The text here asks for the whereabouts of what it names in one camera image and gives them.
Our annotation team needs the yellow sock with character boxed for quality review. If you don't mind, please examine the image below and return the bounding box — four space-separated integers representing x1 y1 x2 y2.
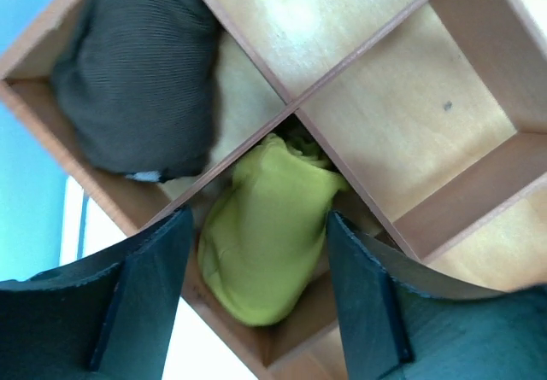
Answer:
197 133 349 326

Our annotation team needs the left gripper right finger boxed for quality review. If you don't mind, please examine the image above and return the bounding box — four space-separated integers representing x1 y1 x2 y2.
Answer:
326 212 546 379

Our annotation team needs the rolled dark sock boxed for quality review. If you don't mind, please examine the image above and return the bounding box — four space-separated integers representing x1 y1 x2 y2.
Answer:
50 0 219 183

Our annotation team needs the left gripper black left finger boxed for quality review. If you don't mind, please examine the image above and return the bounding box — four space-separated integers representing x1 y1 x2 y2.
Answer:
1 207 194 379

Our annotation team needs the orange compartment tray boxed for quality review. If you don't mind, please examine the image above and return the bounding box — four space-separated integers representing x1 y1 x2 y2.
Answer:
0 0 547 380

